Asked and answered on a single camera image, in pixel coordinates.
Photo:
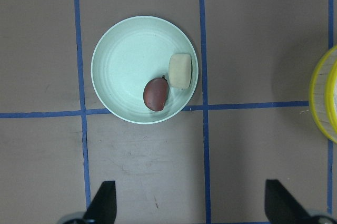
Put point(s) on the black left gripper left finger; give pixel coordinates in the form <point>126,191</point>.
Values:
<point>103,207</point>

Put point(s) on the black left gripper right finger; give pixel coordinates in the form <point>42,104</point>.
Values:
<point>281,207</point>

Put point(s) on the white steamed bun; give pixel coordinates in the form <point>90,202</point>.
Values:
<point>180,70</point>

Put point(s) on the yellow centre steamer basket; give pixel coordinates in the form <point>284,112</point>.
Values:
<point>322,94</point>

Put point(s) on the brown bun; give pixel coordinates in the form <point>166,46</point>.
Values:
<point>155,93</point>

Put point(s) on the light green bowl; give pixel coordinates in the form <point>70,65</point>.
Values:
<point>130,54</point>

